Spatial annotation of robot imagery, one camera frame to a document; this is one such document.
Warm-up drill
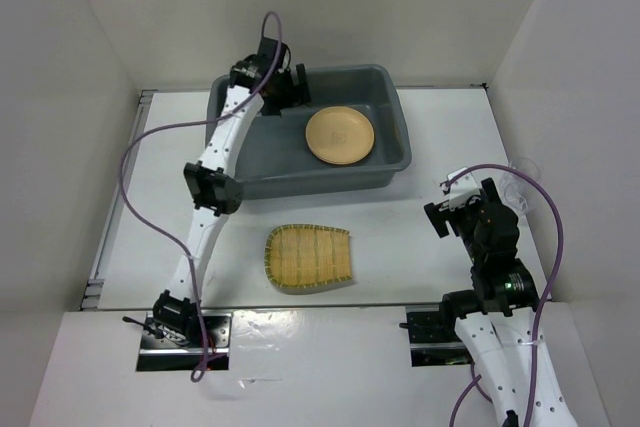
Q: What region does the yellow bear plate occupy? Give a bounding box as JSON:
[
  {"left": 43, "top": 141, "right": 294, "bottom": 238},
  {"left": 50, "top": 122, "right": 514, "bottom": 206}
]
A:
[{"left": 305, "top": 106, "right": 375, "bottom": 165}]

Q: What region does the woven bamboo tray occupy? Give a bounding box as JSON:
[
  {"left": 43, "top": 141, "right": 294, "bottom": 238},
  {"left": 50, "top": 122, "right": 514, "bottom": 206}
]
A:
[{"left": 264, "top": 224, "right": 353, "bottom": 292}]

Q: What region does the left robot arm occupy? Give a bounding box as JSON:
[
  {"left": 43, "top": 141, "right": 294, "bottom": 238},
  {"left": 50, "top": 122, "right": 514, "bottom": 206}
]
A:
[{"left": 153, "top": 50, "right": 310, "bottom": 347}]

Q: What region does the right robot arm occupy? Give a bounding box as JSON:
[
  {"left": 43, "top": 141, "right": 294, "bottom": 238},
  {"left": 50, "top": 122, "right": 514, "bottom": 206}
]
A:
[{"left": 425, "top": 169, "right": 577, "bottom": 426}]

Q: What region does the grey plastic bin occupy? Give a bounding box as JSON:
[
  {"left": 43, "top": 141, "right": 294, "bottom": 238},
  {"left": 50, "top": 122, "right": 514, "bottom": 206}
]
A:
[{"left": 234, "top": 64, "right": 412, "bottom": 200}]

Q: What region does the clear plastic cup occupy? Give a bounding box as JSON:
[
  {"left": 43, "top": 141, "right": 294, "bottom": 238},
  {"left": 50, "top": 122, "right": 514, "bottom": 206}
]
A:
[{"left": 499, "top": 157, "right": 541, "bottom": 216}]

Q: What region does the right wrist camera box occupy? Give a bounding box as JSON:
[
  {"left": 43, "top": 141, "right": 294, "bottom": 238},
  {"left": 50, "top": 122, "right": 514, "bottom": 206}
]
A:
[{"left": 440, "top": 168, "right": 481, "bottom": 212}]

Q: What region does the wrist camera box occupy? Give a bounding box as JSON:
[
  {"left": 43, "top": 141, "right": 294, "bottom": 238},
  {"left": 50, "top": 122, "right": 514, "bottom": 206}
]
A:
[
  {"left": 257, "top": 37, "right": 291, "bottom": 70},
  {"left": 440, "top": 168, "right": 481, "bottom": 212}
]

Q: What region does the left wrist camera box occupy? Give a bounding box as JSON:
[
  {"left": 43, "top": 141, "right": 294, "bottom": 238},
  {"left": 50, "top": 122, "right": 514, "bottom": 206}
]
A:
[{"left": 257, "top": 37, "right": 291, "bottom": 70}]

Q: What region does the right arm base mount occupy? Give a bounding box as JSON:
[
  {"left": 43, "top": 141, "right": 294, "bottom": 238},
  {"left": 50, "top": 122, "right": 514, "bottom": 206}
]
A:
[{"left": 399, "top": 304, "right": 471, "bottom": 367}]

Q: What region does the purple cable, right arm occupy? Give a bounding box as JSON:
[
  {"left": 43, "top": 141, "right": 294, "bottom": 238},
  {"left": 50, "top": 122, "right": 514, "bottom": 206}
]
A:
[{"left": 444, "top": 163, "right": 566, "bottom": 427}]

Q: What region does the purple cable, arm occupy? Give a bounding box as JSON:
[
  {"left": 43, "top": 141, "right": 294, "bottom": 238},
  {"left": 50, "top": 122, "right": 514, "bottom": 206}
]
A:
[
  {"left": 118, "top": 10, "right": 289, "bottom": 382},
  {"left": 444, "top": 163, "right": 566, "bottom": 427}
]

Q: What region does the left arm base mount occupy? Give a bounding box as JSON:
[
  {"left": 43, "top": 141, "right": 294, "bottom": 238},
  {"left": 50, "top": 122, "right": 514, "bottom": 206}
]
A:
[{"left": 122, "top": 313, "right": 232, "bottom": 372}]

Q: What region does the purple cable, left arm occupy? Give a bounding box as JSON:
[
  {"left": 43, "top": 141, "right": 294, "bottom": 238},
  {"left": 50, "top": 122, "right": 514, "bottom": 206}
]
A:
[{"left": 118, "top": 10, "right": 289, "bottom": 382}]

